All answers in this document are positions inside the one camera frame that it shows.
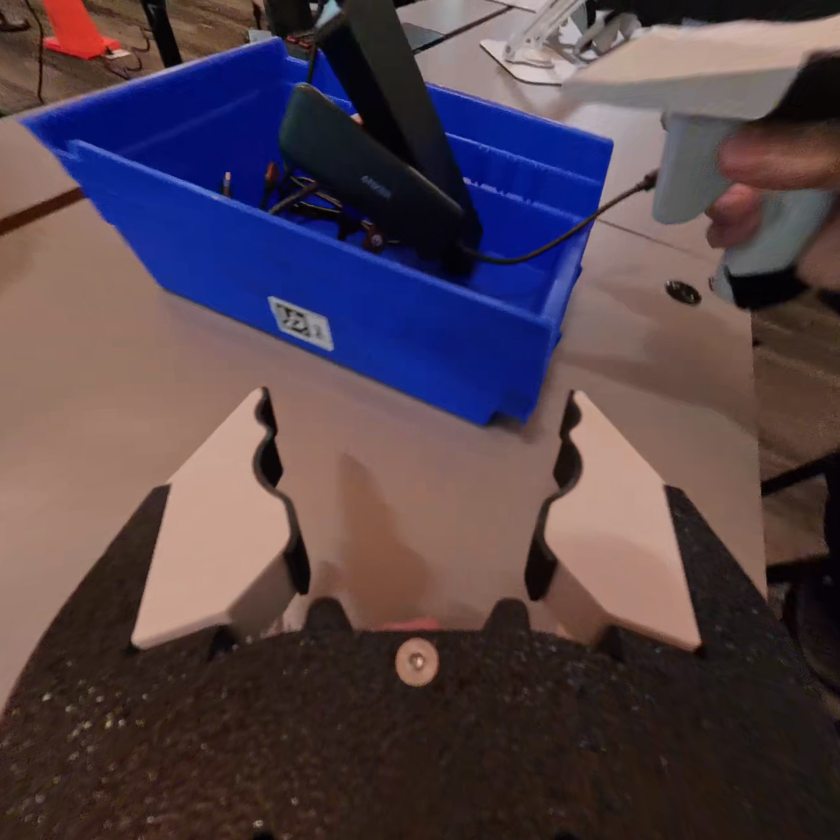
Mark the dark power bank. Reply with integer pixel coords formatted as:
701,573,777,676
279,83,463,253

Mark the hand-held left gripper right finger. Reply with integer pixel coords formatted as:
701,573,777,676
524,389,703,652

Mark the black table leg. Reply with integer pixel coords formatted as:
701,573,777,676
140,0,183,68

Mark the black usb hub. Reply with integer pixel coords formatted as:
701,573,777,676
315,0,484,277

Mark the white stand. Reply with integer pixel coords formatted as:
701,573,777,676
481,0,641,85

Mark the black flat device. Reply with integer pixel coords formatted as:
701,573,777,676
399,21,448,55

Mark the person's right hand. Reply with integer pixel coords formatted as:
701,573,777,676
705,120,840,250

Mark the thin black cable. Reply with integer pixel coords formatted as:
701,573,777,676
459,169,659,265

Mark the blue plastic bin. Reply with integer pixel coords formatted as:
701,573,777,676
20,36,614,427

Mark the black cable orange plug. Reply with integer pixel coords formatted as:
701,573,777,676
220,163,403,256

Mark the orange traffic cone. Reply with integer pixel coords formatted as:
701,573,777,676
42,0,122,61

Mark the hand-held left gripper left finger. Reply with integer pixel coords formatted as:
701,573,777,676
130,386,311,652

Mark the black office chair base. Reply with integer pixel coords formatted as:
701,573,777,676
761,453,840,697

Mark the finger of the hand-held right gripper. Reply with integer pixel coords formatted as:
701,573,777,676
563,18,811,126

